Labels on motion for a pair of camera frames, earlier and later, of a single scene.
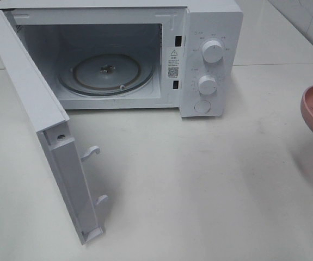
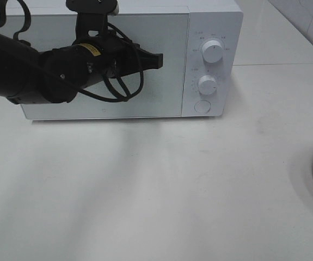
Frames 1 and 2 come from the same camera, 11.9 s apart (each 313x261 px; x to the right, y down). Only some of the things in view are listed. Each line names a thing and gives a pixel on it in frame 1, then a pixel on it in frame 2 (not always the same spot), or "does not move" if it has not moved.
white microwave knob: (207, 85) does not move
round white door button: (202, 106) does not move
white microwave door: (50, 123) to (165, 92)
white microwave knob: (213, 52) does not move
